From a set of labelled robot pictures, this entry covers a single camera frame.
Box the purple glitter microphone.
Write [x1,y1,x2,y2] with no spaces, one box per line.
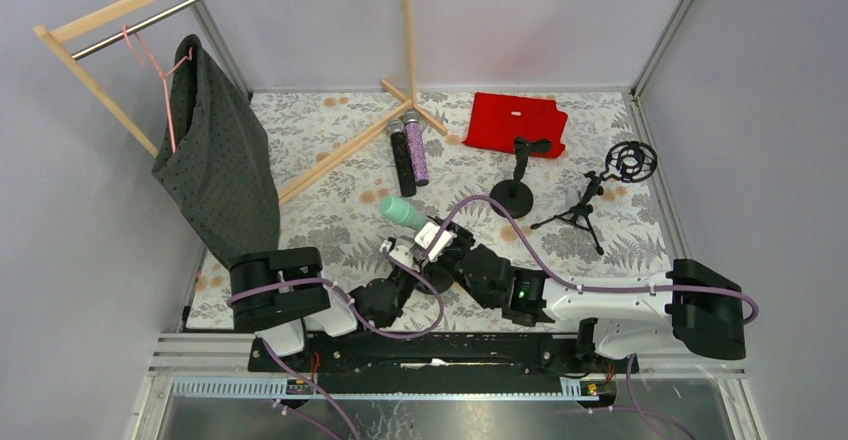
[401,109,430,187]

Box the mint green microphone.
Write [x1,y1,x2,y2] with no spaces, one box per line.
[379,196,430,232]

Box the pink wire hanger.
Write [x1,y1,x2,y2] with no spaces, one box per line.
[121,24,195,154]

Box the dark grey dotted garment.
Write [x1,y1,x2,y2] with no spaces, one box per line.
[152,34,280,268]

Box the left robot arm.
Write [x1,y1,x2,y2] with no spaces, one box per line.
[226,243,445,356]

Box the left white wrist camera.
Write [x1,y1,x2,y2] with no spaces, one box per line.
[380,237,417,268]

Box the black glitter microphone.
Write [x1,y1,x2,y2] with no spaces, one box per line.
[387,119,417,197]

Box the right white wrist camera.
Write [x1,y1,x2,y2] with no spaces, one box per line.
[414,220,456,262]

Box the red folded cloth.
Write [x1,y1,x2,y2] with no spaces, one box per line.
[464,92,568,158]

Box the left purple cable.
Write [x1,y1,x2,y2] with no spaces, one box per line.
[227,251,446,440]

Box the black tripod shock-mount stand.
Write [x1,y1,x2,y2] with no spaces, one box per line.
[530,140,658,255]

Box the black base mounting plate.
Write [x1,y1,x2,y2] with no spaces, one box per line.
[248,332,630,396]

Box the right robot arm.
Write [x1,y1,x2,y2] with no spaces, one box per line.
[426,225,747,361]

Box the wooden clothes rack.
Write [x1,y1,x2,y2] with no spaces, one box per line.
[33,0,448,205]

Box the black round-base mic stand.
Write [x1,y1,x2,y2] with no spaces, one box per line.
[414,244,454,293]

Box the purple cable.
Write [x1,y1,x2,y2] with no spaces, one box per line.
[433,195,760,440]
[227,251,446,440]

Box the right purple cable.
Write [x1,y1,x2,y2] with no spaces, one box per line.
[433,195,760,440]

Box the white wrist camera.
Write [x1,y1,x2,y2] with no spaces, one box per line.
[380,237,417,268]
[414,220,456,262]

